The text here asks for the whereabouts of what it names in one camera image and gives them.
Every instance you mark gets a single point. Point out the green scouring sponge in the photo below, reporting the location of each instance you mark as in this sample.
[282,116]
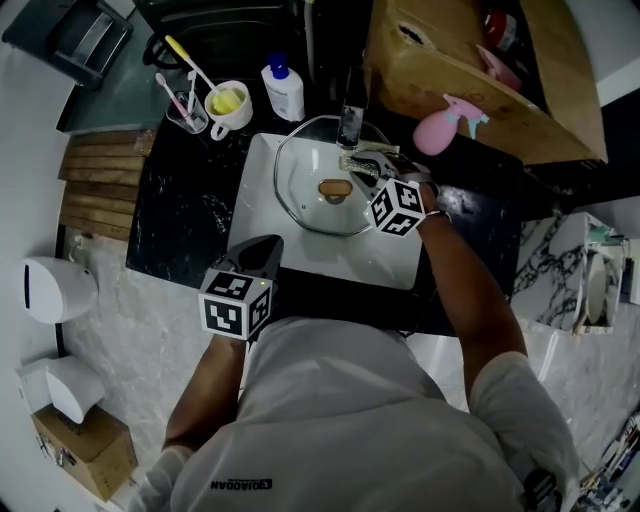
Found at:
[350,161]

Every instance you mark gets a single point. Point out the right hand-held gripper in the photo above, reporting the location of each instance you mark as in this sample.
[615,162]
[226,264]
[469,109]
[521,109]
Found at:
[397,207]

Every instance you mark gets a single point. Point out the white toothbrush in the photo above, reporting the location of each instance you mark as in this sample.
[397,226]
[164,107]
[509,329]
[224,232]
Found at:
[191,92]

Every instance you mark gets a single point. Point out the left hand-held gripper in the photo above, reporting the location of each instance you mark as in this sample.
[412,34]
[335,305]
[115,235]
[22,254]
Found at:
[230,310]

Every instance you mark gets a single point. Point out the white bottle blue cap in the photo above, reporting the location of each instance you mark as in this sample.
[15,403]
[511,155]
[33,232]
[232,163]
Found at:
[285,95]

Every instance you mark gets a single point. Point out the white pipe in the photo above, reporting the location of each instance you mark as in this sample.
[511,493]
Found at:
[310,45]

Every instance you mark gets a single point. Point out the large cardboard box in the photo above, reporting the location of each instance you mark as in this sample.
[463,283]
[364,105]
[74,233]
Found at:
[440,70]

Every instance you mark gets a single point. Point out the black marble vanity table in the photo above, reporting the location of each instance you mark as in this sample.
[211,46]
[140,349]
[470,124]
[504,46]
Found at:
[180,210]

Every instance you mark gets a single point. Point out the person's right forearm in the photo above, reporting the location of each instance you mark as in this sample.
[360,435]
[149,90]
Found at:
[470,300]

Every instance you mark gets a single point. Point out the white mug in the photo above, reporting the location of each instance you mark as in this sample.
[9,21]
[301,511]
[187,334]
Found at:
[240,117]

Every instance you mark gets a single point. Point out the small cardboard box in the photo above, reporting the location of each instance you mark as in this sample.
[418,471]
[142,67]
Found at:
[95,455]

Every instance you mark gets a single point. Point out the chrome faucet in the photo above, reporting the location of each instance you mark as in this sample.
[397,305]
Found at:
[350,122]

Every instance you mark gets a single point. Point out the black step stool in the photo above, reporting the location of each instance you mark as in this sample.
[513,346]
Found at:
[75,40]

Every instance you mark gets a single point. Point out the stack of wooden planks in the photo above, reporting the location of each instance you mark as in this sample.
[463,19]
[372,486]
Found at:
[100,190]

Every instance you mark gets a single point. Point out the white round dispenser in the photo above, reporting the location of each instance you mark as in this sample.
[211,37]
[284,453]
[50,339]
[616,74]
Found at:
[60,290]

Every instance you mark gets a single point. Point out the white marble pattern cabinet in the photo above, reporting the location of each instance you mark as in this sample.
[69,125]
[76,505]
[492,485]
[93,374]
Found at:
[550,280]

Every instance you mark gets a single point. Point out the person's left forearm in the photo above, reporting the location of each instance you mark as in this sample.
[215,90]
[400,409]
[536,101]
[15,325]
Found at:
[200,400]

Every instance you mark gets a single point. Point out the glass pot lid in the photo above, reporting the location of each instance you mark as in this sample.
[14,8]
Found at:
[300,190]

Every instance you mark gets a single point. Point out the pink spray bottle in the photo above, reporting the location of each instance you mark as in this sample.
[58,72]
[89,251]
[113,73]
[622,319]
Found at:
[435,135]

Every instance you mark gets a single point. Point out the white rectangular sink basin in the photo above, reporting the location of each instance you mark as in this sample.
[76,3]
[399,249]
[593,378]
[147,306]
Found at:
[260,210]

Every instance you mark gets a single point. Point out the yellow sponge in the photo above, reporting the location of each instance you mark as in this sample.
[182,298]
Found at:
[225,102]

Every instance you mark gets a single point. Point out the red container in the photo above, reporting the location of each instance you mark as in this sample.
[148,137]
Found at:
[500,27]

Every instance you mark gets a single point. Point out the black louvered cabinet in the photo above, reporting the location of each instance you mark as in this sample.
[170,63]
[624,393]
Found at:
[225,30]

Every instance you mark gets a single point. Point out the white boxy dispenser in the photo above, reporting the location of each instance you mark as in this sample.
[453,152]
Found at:
[70,390]

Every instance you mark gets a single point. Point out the person's white t-shirt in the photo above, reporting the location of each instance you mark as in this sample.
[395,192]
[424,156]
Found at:
[340,425]

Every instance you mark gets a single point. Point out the pink cloth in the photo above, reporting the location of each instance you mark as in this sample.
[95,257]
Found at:
[500,70]

